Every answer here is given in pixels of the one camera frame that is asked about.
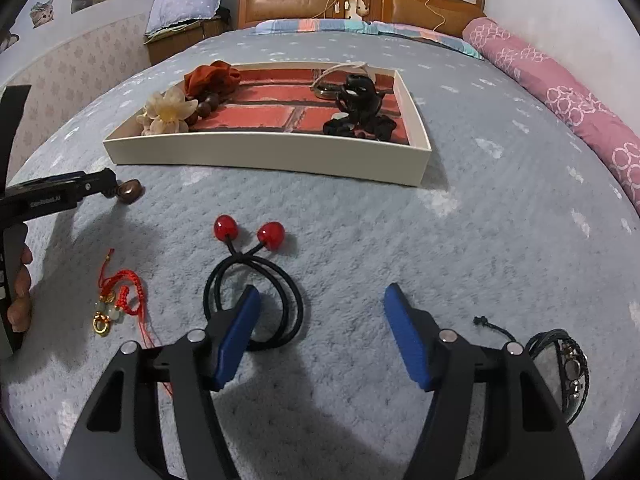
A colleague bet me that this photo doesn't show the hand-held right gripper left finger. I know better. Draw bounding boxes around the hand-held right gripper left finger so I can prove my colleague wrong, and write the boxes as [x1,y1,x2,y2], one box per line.
[57,284,263,480]

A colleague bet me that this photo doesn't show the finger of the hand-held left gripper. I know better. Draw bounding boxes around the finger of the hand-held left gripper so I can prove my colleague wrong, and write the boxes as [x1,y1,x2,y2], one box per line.
[47,167,121,203]
[0,85,32,191]

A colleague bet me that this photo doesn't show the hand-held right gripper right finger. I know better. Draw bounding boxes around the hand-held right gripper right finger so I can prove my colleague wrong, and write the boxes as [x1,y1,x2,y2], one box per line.
[383,282,586,480]

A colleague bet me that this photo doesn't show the cream flower hair clip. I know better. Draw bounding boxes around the cream flower hair clip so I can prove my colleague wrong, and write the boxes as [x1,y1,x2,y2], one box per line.
[136,85,200,136]

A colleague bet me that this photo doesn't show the black hair tie red balls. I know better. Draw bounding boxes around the black hair tie red balls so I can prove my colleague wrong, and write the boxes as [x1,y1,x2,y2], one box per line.
[203,214,305,348]

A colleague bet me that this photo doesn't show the brown wooden bead bracelet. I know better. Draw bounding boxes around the brown wooden bead bracelet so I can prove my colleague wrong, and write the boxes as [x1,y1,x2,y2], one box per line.
[182,91,221,128]

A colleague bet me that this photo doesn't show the orange scrunchie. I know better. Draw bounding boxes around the orange scrunchie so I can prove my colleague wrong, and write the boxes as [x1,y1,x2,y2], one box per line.
[183,60,242,98]

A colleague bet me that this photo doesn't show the cream tray with brick lining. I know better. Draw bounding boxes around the cream tray with brick lining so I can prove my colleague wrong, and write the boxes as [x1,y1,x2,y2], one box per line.
[102,60,433,188]

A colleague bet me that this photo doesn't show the black hair claw clip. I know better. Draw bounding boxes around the black hair claw clip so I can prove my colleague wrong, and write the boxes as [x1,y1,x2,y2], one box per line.
[322,73,397,140]

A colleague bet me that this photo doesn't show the person's left hand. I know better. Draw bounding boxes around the person's left hand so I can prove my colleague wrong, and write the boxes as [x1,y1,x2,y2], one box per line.
[6,245,35,333]

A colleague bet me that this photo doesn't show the wooden nightstand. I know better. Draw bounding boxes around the wooden nightstand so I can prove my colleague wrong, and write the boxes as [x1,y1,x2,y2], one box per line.
[145,16,231,66]

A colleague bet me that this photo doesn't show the lilac dotted pillow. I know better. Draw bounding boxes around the lilac dotted pillow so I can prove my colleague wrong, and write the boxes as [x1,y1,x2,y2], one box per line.
[146,0,232,37]

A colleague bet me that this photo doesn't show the striped pillow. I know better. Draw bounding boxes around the striped pillow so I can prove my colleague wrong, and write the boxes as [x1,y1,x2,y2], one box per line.
[255,18,373,35]
[370,21,486,61]

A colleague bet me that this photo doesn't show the pink rolled quilt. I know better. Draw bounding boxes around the pink rolled quilt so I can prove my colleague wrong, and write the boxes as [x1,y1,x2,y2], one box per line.
[462,17,640,211]

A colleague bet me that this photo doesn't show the tabby kitten wall sticker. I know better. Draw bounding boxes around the tabby kitten wall sticker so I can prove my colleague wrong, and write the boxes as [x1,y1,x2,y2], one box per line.
[29,0,56,29]

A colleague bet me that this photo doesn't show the red cord charm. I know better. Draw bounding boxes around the red cord charm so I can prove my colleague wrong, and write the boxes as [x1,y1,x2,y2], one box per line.
[91,249,151,348]

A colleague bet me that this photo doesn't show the black leather bracelet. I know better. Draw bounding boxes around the black leather bracelet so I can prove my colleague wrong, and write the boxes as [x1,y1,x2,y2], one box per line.
[472,315,591,428]

